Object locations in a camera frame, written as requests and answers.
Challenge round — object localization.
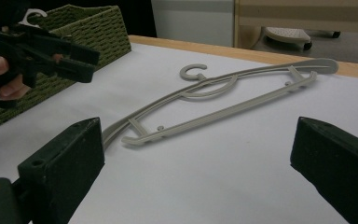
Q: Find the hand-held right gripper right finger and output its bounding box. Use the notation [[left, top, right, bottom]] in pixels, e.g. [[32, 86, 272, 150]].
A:
[[289, 116, 358, 224]]

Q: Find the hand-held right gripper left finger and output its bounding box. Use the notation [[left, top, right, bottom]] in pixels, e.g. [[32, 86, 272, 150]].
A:
[[17, 117, 106, 224]]

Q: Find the green woven basket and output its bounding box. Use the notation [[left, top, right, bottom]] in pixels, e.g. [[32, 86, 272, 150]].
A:
[[0, 4, 132, 130]]

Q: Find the grey plastic clothes hanger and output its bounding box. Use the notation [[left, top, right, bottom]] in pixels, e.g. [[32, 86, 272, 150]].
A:
[[18, 8, 48, 27], [102, 57, 339, 151]]

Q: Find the white cabinet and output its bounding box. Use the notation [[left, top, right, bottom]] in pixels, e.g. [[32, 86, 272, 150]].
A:
[[150, 0, 236, 49]]

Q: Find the white table mat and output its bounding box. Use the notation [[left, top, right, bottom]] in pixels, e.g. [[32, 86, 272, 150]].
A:
[[0, 41, 358, 224]]

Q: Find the office chair base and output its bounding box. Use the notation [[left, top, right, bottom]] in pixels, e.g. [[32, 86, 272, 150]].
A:
[[262, 26, 343, 51]]

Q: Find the light wooden desk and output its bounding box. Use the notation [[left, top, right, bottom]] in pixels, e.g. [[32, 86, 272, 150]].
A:
[[232, 0, 358, 50]]

